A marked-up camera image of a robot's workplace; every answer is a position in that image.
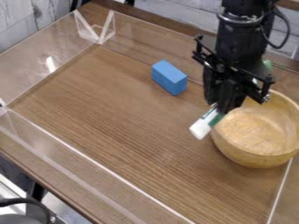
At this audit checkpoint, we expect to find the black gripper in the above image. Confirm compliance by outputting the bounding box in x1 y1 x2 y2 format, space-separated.
192 34 275 114

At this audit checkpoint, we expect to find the green and white marker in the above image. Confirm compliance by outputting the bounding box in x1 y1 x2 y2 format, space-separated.
188 59 275 141

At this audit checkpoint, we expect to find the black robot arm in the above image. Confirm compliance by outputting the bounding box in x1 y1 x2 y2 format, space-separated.
192 0 288 114

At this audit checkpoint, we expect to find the brown wooden bowl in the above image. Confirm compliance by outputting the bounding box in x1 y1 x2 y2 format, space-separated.
211 90 299 168

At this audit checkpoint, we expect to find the blue rectangular block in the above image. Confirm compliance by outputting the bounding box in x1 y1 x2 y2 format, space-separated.
152 59 187 95

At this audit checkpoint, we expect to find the black metal base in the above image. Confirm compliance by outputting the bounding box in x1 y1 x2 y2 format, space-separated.
0 210 69 224

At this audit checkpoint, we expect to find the clear acrylic tray wall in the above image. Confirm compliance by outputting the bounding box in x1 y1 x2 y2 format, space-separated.
0 8 299 224

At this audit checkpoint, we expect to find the black cable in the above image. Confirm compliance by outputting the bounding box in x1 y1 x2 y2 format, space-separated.
0 197 53 224

